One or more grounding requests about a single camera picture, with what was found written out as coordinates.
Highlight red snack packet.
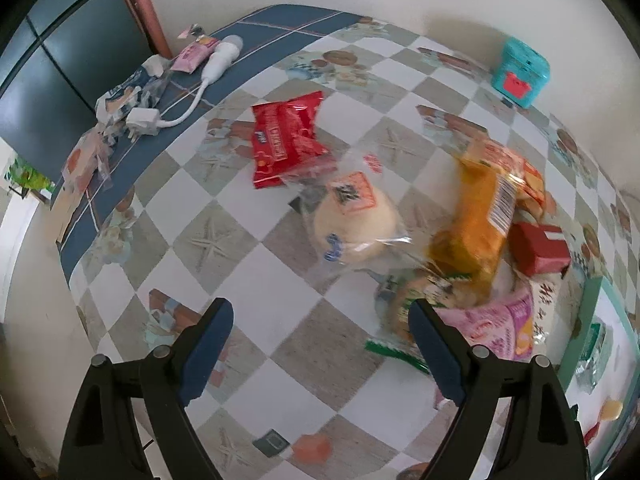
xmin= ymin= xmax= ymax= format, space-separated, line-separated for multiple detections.
xmin=252 ymin=91 xmax=330 ymax=188

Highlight teal toy box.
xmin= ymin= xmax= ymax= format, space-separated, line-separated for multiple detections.
xmin=491 ymin=37 xmax=550 ymax=108

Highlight pink tube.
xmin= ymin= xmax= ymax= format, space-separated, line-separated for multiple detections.
xmin=171 ymin=35 xmax=219 ymax=74

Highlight pink swiss roll packet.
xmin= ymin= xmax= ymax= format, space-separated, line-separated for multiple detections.
xmin=435 ymin=285 xmax=534 ymax=361

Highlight yellow jelly cup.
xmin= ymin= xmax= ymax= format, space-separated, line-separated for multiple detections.
xmin=599 ymin=399 xmax=624 ymax=422

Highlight clear packaged round bun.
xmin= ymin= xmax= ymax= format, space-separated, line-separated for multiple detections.
xmin=280 ymin=148 xmax=413 ymax=285

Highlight teal-rimmed white tray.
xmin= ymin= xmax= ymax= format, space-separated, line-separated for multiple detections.
xmin=558 ymin=278 xmax=639 ymax=474

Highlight orange red wafer packet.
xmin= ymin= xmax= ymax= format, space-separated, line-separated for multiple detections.
xmin=462 ymin=138 xmax=547 ymax=222

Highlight dark red wrapped box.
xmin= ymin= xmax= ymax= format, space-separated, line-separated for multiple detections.
xmin=508 ymin=222 xmax=572 ymax=278

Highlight white charger with cable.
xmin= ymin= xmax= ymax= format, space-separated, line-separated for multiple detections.
xmin=125 ymin=35 xmax=244 ymax=138

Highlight white rice cracker packet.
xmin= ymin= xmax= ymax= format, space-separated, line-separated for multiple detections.
xmin=528 ymin=273 xmax=562 ymax=347

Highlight orange cake packet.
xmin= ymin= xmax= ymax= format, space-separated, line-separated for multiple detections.
xmin=426 ymin=157 xmax=516 ymax=298

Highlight green-edged clear pastry packet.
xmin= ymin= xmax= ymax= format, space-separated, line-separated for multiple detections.
xmin=364 ymin=266 xmax=478 ymax=374

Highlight crumpled wrapper scraps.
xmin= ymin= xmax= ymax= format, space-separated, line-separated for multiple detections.
xmin=62 ymin=54 xmax=171 ymax=195

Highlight silver green small packet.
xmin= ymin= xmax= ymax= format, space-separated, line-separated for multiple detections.
xmin=575 ymin=318 xmax=613 ymax=393

